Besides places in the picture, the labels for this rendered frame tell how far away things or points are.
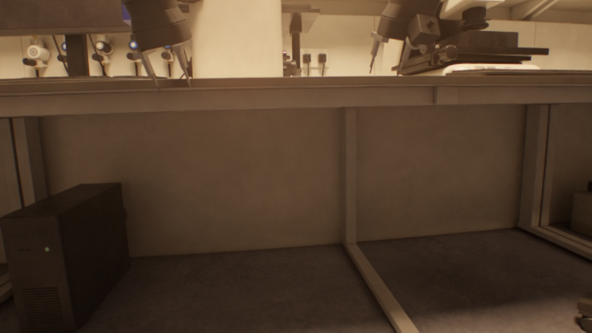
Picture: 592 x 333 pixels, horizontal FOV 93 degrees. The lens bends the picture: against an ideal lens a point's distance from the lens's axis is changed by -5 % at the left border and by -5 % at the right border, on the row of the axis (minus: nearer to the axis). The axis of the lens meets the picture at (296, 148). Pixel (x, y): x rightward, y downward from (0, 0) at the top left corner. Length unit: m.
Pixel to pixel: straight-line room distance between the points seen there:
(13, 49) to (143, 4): 1.36
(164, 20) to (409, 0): 0.34
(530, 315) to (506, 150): 0.92
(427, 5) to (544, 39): 1.65
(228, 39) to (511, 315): 1.21
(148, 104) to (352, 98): 0.41
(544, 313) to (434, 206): 0.68
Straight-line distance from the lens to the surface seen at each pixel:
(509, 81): 0.75
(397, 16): 0.47
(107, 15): 1.05
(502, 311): 1.31
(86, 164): 1.66
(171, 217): 1.57
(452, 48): 0.86
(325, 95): 0.63
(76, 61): 1.15
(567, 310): 1.43
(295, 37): 0.91
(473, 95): 0.78
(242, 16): 0.66
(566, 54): 2.21
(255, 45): 0.65
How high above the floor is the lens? 0.69
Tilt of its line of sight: 7 degrees down
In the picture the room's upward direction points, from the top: 1 degrees counter-clockwise
